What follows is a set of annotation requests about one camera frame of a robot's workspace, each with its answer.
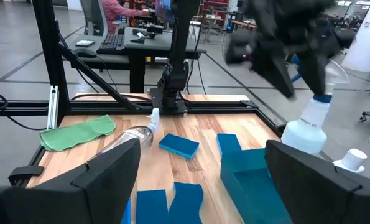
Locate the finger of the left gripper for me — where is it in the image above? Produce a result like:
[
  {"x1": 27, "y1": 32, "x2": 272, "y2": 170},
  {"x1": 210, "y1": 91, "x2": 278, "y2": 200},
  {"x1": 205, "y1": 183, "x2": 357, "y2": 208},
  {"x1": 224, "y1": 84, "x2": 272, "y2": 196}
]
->
[
  {"x1": 253, "y1": 49, "x2": 297, "y2": 100},
  {"x1": 297, "y1": 50, "x2": 329, "y2": 96}
]

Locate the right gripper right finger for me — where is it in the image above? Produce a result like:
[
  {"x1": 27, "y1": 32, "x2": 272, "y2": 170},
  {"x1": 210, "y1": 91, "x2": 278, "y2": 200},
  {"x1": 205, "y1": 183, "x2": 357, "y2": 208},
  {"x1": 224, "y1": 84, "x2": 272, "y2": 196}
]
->
[{"x1": 264, "y1": 139, "x2": 370, "y2": 224}]

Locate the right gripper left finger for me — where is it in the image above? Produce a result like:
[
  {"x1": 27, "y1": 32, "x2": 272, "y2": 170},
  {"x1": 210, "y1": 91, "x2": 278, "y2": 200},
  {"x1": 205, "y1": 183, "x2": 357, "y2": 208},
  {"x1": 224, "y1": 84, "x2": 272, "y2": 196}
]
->
[{"x1": 0, "y1": 138, "x2": 142, "y2": 224}]

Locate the white lotion bottle blue label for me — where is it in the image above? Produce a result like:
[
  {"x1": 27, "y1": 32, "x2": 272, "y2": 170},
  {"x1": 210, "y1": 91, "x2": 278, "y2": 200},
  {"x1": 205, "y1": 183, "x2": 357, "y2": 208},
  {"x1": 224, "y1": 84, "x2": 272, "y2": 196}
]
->
[{"x1": 333, "y1": 148, "x2": 368, "y2": 174}]

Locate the square blue sponge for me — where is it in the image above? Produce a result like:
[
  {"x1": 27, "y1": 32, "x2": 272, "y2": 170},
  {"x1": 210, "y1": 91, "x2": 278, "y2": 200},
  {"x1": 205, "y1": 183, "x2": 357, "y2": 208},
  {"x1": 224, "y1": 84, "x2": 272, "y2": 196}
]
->
[{"x1": 136, "y1": 189, "x2": 170, "y2": 224}]

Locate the green cloth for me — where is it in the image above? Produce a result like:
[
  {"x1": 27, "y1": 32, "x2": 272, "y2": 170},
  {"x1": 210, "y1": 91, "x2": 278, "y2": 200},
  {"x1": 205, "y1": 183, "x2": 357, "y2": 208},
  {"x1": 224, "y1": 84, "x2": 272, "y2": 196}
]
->
[{"x1": 39, "y1": 114, "x2": 117, "y2": 152}]

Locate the white spray bottle blue trigger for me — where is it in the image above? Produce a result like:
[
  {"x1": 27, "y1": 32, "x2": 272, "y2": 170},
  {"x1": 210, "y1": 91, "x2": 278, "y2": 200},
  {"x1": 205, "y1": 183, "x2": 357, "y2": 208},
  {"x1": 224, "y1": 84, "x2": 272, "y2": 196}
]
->
[{"x1": 280, "y1": 58, "x2": 350, "y2": 156}]

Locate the clear spray bottle white trigger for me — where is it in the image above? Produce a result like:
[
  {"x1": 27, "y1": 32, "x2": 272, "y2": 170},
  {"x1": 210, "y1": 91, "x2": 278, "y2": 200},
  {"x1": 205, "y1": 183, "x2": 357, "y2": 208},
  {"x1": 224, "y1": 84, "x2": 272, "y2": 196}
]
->
[{"x1": 91, "y1": 107, "x2": 161, "y2": 160}]

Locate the blue rectangular sponge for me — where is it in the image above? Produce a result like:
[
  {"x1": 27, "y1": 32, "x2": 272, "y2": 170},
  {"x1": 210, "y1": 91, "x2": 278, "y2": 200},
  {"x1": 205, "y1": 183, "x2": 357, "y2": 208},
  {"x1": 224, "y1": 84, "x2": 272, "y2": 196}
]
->
[
  {"x1": 216, "y1": 133, "x2": 243, "y2": 156},
  {"x1": 158, "y1": 133, "x2": 201, "y2": 161}
]

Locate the dark blue cloth piece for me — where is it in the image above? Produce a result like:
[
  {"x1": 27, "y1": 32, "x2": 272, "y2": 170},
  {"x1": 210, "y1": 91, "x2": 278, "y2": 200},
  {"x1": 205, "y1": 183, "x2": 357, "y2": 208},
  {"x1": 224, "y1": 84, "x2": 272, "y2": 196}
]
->
[{"x1": 168, "y1": 182, "x2": 205, "y2": 224}]

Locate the blue slotted plastic basket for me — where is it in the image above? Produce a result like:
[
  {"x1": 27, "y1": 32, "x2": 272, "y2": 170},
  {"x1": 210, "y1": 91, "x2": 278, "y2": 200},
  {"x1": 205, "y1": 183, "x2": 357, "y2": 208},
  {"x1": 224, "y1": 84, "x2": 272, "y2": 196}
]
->
[{"x1": 120, "y1": 197, "x2": 132, "y2": 224}]

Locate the white building pillar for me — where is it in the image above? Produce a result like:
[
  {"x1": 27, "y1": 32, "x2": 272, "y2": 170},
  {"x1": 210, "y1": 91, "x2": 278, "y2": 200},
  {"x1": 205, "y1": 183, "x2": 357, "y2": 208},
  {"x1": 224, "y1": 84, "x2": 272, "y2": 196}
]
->
[{"x1": 341, "y1": 0, "x2": 370, "y2": 74}]

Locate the dark blue plastic tray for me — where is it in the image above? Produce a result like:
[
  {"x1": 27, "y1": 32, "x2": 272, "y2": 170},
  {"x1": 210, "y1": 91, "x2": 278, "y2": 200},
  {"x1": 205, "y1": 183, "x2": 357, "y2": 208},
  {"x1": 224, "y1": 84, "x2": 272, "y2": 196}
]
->
[{"x1": 220, "y1": 147, "x2": 294, "y2": 224}]

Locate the black table clamp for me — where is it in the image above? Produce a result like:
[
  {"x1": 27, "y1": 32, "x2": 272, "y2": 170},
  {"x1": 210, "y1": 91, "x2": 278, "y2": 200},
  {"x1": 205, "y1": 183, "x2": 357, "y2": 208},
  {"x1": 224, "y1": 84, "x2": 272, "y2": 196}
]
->
[{"x1": 7, "y1": 165, "x2": 45, "y2": 187}]

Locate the computer monitor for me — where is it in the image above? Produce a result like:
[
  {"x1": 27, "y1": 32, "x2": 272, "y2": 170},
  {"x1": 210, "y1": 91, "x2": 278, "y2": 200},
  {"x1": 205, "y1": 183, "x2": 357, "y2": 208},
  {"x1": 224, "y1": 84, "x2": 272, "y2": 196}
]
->
[{"x1": 155, "y1": 0, "x2": 177, "y2": 24}]

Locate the black desk device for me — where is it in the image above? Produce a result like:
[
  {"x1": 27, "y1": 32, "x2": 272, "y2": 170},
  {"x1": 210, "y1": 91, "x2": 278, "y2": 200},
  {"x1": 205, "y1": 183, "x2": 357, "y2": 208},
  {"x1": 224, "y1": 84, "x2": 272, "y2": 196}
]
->
[{"x1": 131, "y1": 24, "x2": 165, "y2": 40}]

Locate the dark grey desk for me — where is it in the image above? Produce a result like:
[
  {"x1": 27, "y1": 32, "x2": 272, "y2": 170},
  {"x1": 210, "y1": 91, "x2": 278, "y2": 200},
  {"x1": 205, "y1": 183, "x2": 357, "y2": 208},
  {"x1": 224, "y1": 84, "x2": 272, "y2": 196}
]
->
[{"x1": 62, "y1": 26, "x2": 208, "y2": 94}]

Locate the black computer mouse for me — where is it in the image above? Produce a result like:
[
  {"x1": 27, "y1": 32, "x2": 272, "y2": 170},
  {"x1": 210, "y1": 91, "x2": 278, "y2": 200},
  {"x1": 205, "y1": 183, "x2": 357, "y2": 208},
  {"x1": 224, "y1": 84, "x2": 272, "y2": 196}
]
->
[{"x1": 73, "y1": 47, "x2": 98, "y2": 58}]

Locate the small white flat device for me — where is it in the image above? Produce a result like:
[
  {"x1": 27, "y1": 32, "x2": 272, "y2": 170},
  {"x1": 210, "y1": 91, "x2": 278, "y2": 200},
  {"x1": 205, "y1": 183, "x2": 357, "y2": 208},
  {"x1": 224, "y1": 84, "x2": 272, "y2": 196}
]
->
[{"x1": 75, "y1": 39, "x2": 96, "y2": 48}]

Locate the black keyboard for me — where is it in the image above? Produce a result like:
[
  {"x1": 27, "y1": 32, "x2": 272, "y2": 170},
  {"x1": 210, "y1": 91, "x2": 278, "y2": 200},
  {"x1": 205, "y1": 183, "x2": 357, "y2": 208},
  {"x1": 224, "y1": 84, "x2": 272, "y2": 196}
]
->
[{"x1": 96, "y1": 33, "x2": 126, "y2": 55}]

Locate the person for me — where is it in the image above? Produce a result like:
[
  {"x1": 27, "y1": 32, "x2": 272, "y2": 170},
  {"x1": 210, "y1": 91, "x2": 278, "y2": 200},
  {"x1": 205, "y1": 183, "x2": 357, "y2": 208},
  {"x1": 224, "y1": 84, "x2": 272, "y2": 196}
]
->
[{"x1": 100, "y1": 0, "x2": 151, "y2": 35}]

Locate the grey office chair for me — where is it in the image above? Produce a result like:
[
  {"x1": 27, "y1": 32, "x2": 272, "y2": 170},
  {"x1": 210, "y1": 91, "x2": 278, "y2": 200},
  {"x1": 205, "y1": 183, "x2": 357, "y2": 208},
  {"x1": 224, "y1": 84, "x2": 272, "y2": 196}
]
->
[{"x1": 78, "y1": 0, "x2": 109, "y2": 37}]

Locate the silver metal bracket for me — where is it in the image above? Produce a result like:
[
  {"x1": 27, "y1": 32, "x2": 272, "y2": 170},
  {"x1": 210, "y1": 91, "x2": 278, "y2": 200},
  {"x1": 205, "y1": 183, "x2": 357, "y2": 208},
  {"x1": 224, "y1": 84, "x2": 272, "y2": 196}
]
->
[{"x1": 46, "y1": 85, "x2": 60, "y2": 131}]

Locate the black aluminium table frame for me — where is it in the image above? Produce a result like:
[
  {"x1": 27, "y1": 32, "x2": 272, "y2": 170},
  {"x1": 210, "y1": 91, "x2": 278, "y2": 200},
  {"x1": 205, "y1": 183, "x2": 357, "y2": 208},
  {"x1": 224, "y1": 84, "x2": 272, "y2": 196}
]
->
[{"x1": 0, "y1": 0, "x2": 288, "y2": 187}]

